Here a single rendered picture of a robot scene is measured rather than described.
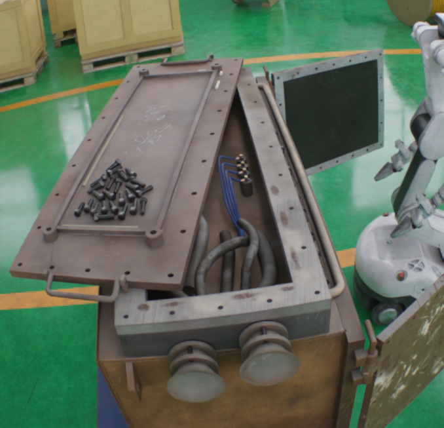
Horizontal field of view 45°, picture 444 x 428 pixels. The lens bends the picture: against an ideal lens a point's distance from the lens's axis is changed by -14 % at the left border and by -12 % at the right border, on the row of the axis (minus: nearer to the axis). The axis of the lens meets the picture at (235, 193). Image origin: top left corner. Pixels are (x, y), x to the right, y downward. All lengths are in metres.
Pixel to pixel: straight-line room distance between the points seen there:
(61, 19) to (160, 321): 6.87
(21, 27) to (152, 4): 1.59
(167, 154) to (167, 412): 0.74
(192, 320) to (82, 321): 2.05
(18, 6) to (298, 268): 5.60
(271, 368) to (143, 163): 0.74
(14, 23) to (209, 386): 5.77
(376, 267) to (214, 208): 1.28
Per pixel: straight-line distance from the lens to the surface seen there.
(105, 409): 1.96
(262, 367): 1.21
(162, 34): 6.40
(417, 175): 2.64
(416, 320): 1.40
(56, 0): 7.80
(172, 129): 1.82
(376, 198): 3.85
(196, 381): 1.22
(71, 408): 2.82
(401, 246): 3.00
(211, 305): 1.22
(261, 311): 1.19
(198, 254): 1.45
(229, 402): 1.44
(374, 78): 2.87
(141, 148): 1.75
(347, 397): 1.46
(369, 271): 2.81
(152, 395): 1.40
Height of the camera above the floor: 2.19
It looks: 34 degrees down
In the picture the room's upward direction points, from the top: 6 degrees counter-clockwise
